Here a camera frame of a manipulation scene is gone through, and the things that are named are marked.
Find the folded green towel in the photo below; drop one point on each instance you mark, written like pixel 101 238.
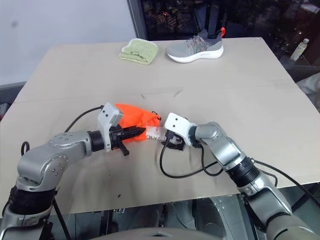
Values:
pixel 140 51

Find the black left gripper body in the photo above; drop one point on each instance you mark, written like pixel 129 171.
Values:
pixel 117 140

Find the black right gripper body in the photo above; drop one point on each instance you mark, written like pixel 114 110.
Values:
pixel 175 143

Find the grey sneaker with white sole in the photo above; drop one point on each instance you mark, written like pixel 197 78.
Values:
pixel 197 50

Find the white printed tube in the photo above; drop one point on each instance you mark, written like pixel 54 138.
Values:
pixel 155 133

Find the orange fabric pouch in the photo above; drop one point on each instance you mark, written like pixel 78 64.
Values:
pixel 132 117

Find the small black scrap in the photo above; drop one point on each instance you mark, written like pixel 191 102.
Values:
pixel 119 195

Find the grey window frame post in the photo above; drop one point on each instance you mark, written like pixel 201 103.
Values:
pixel 137 17

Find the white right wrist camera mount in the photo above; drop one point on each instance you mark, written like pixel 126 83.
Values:
pixel 178 123

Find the pale green plastic bottle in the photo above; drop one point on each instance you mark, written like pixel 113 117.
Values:
pixel 298 50

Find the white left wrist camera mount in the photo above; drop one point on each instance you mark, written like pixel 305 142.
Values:
pixel 107 115

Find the white plastic bag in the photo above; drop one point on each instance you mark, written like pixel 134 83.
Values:
pixel 311 86

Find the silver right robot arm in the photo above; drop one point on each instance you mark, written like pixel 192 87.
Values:
pixel 225 147

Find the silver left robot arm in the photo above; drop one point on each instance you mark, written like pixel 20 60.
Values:
pixel 60 152

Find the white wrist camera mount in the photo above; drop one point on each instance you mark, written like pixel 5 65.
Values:
pixel 178 123
pixel 107 115

